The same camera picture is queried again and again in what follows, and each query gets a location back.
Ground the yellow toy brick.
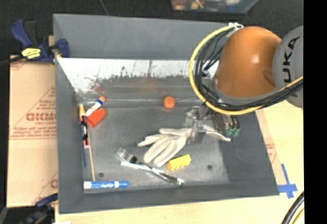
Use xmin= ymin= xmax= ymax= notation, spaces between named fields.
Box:
xmin=166 ymin=154 xmax=192 ymax=171

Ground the white glue stick orange cap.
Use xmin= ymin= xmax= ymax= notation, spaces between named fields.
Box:
xmin=85 ymin=95 xmax=107 ymax=117

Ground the brown cardboard board red print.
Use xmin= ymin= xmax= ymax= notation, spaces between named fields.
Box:
xmin=6 ymin=56 xmax=286 ymax=209

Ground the grey metal bin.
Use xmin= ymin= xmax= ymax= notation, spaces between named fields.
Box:
xmin=53 ymin=13 xmax=279 ymax=213

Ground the orange ball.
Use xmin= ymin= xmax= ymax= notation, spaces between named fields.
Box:
xmin=163 ymin=95 xmax=177 ymax=110

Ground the white patterned pen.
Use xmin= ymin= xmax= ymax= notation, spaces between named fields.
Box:
xmin=120 ymin=161 xmax=164 ymax=173

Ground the thin wooden stick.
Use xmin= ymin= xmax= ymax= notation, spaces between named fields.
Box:
xmin=88 ymin=141 xmax=97 ymax=183

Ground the silver metal fork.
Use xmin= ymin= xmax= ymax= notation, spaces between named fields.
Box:
xmin=116 ymin=146 xmax=185 ymax=187

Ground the orange-red block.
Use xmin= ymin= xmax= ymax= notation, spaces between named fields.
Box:
xmin=86 ymin=108 xmax=108 ymax=129

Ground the blue marker pen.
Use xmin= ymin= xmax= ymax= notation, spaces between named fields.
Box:
xmin=83 ymin=180 xmax=130 ymax=190

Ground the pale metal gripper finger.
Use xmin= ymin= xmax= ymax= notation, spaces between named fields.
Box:
xmin=183 ymin=106 xmax=204 ymax=128
xmin=191 ymin=122 xmax=206 ymax=144

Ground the white work glove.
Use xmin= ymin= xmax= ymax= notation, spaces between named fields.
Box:
xmin=137 ymin=127 xmax=194 ymax=168

